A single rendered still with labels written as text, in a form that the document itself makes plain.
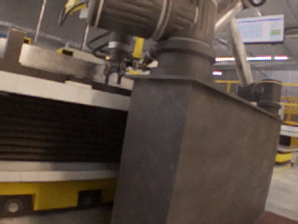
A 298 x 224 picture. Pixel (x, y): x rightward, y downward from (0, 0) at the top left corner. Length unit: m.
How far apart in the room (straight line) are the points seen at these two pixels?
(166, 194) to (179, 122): 0.23
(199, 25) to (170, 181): 0.52
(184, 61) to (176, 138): 0.26
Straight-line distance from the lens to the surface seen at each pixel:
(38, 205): 1.55
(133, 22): 0.77
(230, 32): 2.26
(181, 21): 0.80
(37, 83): 0.88
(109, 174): 1.31
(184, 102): 0.68
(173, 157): 0.70
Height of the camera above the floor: 0.79
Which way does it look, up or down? 1 degrees up
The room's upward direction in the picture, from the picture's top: 9 degrees clockwise
